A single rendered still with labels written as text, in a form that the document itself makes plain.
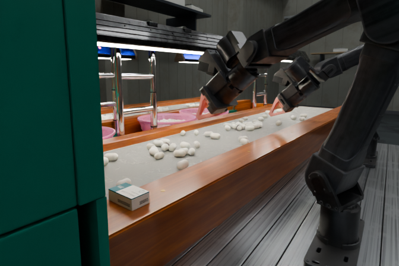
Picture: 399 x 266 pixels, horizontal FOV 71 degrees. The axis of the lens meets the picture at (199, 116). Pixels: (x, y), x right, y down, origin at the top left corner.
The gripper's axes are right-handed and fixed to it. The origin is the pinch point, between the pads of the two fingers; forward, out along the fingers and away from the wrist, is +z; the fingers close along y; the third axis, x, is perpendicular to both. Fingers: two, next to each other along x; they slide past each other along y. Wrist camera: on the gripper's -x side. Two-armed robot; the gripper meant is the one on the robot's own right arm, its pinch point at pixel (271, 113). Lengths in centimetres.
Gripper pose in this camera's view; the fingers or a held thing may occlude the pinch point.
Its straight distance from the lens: 109.1
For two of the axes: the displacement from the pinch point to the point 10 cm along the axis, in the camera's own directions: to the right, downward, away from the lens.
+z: -6.0, 5.6, 5.7
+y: -6.2, 1.2, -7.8
